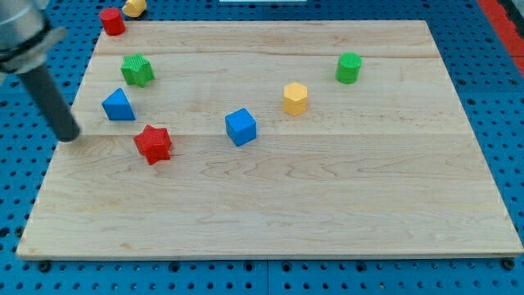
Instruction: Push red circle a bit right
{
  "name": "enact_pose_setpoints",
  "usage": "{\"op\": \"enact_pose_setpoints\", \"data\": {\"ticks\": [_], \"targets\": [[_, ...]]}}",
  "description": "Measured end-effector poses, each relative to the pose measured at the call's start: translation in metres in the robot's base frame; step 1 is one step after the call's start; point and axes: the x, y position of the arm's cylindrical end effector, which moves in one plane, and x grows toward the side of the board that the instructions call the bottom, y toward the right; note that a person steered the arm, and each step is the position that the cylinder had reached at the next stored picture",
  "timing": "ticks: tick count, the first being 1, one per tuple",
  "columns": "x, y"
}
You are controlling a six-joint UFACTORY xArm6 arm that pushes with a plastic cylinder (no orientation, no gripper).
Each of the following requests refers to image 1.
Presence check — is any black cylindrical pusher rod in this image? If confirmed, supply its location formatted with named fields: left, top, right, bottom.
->
left=18, top=65, right=80, bottom=142

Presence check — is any red cylinder block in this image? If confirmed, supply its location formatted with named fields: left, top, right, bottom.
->
left=98, top=7, right=126, bottom=36

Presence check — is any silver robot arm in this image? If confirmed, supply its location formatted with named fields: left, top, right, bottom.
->
left=1, top=0, right=80, bottom=142

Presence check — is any blue triangle block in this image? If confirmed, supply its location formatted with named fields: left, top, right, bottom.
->
left=102, top=88, right=136, bottom=120

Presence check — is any green star block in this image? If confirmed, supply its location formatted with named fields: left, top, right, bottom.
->
left=120, top=52, right=155, bottom=88

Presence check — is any yellow star block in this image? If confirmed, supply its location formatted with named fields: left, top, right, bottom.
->
left=122, top=0, right=147, bottom=18

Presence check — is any red star block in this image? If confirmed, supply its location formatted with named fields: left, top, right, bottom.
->
left=133, top=125, right=172, bottom=165

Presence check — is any blue cube block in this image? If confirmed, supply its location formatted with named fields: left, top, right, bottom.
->
left=224, top=108, right=257, bottom=147

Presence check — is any wooden board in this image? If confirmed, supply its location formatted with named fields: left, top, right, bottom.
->
left=16, top=20, right=523, bottom=261

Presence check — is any yellow hexagon block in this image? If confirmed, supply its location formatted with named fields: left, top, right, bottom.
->
left=283, top=82, right=308, bottom=116

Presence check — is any green cylinder block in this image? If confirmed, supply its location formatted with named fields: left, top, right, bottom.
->
left=336, top=52, right=362, bottom=84

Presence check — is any red strip at edge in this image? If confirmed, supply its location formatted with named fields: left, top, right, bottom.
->
left=477, top=0, right=523, bottom=74

